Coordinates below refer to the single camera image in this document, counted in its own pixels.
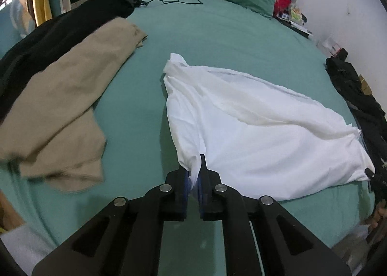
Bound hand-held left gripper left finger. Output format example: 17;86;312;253
32;169;189;276

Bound beige pants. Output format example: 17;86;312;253
0;18;149;194

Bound white hooded jacket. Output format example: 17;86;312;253
162;53;376;201

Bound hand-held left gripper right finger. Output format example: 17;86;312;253
197;154;353;276

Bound black jacket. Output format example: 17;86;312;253
348;91;387;174

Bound brown cardboard box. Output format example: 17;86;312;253
358;75;371;95

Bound person's right hand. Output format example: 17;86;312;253
369;204;387;230

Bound blue cartoon cloth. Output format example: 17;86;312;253
0;0;37;59

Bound small red pillow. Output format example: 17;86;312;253
274;0;292;18

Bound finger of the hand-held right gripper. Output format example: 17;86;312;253
364;168;382;195

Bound items beside pillow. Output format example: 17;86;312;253
278;13;312;36

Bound green snack bag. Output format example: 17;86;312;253
289;4;303;22

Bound black folded garment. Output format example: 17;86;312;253
0;0;135;125

